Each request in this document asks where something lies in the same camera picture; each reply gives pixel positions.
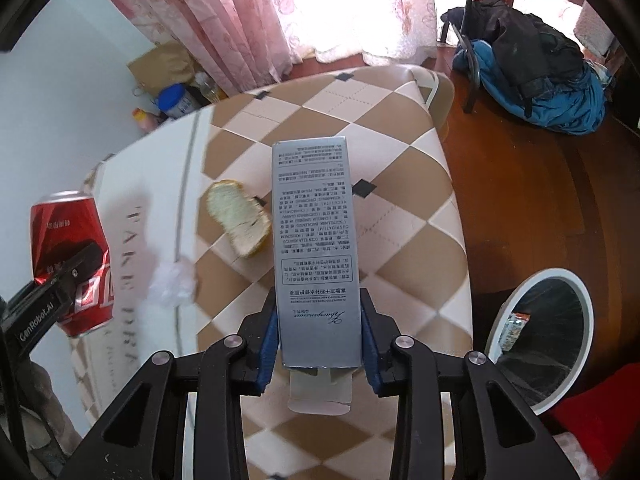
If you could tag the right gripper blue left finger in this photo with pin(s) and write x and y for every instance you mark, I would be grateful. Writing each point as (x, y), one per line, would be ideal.
(253, 369)

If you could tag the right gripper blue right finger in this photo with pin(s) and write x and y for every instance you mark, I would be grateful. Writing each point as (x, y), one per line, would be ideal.
(379, 331)

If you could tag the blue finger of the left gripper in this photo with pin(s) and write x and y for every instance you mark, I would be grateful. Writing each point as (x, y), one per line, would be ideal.
(59, 270)

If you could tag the red cola can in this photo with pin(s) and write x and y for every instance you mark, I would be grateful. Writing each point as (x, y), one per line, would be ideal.
(67, 240)

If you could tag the grey tall carton box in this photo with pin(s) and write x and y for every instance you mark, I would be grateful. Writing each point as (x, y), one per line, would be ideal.
(316, 273)

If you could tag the blue white milk carton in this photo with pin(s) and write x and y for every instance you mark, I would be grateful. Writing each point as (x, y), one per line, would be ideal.
(515, 323)

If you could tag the white round trash bin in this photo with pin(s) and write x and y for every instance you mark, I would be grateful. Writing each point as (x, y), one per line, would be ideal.
(555, 344)

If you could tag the white crumpled tissue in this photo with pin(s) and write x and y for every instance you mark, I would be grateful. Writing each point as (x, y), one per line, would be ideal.
(173, 284)

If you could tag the bread slice piece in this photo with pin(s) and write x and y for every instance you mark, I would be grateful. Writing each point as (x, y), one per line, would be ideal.
(242, 218)

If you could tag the checkered brown white tablecloth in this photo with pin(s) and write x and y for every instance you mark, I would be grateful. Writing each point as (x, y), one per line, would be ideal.
(151, 199)

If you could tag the orange small bottle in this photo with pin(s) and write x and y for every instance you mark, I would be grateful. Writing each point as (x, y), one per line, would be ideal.
(146, 121)

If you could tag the blue lid white jar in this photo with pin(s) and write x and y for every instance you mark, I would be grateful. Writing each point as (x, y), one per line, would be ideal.
(176, 101)

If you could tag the red floor mat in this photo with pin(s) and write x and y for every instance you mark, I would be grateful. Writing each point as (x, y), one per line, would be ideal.
(605, 420)

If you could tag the clear bottle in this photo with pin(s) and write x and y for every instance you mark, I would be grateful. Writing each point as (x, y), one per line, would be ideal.
(208, 88)

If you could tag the brown paper bag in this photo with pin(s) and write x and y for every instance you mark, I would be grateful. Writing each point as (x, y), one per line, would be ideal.
(163, 66)

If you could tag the blue jacket pile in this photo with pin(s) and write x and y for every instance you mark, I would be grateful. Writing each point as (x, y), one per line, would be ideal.
(576, 107)

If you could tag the pink floral curtain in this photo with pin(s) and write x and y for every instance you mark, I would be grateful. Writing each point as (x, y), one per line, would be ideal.
(246, 44)

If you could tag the black clothes pile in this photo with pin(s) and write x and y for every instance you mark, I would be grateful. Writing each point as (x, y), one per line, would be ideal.
(530, 53)

